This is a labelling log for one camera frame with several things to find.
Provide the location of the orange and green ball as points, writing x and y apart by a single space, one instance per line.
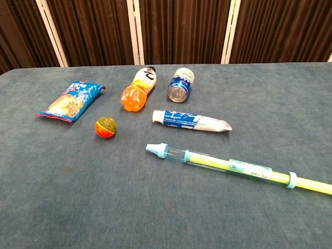
105 127

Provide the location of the white and blue toothpaste tube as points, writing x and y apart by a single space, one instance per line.
186 121

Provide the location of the blue potato chips bag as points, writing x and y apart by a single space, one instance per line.
70 102

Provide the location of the blue and white drink can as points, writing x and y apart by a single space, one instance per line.
181 85

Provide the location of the brown pleated screen panel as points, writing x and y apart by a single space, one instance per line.
282 31
184 31
90 31
18 33

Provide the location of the blue table cloth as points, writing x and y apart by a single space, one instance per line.
77 194

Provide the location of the orange drink plastic bottle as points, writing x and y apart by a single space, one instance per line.
135 96

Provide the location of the clear syringe barrel blue tip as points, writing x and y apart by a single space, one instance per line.
176 153

